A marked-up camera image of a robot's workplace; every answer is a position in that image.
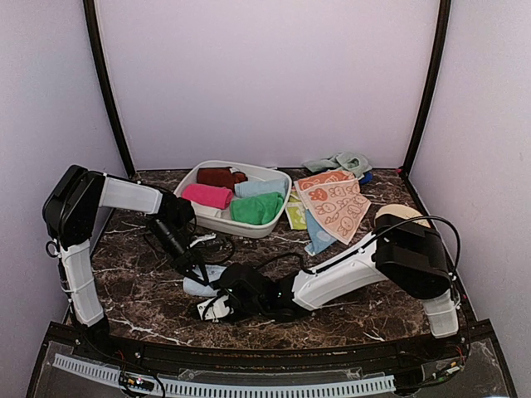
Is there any brown rolled towel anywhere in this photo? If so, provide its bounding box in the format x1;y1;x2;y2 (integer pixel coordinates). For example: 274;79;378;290
196;167;248;190

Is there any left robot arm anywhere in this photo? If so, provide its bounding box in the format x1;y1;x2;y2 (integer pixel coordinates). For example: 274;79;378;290
42;165;210;362

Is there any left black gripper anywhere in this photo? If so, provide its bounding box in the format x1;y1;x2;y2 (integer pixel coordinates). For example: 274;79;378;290
149;219;208;287

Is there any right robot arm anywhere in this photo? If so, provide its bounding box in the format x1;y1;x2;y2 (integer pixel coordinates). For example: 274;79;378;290
200;214;459;360

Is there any left camera black cable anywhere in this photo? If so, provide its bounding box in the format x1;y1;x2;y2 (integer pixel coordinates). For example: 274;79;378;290
143;215;236;266

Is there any green patterned cloth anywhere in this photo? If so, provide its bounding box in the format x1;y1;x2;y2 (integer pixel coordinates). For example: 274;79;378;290
285;187;307;231

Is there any right black frame post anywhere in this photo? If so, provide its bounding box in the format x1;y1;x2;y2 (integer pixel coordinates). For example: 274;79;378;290
401;0;451;179

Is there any orange patterned cloth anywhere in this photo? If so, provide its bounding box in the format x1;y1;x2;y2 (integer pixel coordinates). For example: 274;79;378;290
295;170;371;245

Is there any light blue towel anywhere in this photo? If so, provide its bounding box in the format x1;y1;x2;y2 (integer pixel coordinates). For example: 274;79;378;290
234;178;288;198
183;265;227;298

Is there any white rolled towel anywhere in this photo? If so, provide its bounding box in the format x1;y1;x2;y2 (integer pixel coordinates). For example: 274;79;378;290
192;203;222;218

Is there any green microfiber towel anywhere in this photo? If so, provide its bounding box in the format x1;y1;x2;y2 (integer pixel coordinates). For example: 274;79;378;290
230;192;284;226

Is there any black front rail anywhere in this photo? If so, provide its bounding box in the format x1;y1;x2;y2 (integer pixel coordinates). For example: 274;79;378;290
49;316;493;374

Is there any black frame post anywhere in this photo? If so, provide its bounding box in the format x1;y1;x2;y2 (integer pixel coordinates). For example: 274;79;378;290
82;0;136;177
401;0;451;179

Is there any pink rolled towel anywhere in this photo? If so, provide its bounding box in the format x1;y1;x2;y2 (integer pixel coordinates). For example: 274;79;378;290
182;183;234;210

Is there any sage green crumpled towel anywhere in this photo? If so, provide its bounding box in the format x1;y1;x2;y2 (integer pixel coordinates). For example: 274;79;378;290
303;152;373;178

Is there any light blue rolled towel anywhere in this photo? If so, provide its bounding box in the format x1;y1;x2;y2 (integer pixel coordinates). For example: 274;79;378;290
234;178;288;198

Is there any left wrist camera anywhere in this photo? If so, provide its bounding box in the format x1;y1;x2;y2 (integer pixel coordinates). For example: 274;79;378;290
189;233;222;250

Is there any white plastic basin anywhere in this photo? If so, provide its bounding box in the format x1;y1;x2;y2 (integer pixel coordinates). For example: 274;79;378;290
173;160;292;239

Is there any white slotted cable duct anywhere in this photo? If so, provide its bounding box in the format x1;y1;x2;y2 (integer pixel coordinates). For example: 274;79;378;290
51;353;396;397

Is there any left black frame post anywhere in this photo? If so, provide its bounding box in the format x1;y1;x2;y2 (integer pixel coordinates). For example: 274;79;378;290
82;0;136;177

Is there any blue polka dot cloth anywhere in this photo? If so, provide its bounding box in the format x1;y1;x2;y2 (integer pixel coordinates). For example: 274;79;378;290
304;210;337;256

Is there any small circuit board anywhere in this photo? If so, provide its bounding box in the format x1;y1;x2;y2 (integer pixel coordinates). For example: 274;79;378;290
118;372;155;392

